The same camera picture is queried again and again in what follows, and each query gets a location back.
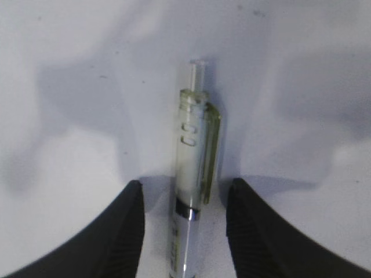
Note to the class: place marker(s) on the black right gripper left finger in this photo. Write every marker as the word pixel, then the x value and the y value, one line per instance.
pixel 110 246

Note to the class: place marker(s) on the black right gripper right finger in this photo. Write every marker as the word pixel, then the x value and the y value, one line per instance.
pixel 263 244

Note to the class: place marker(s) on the cream white ballpoint pen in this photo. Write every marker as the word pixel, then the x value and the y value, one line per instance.
pixel 196 157

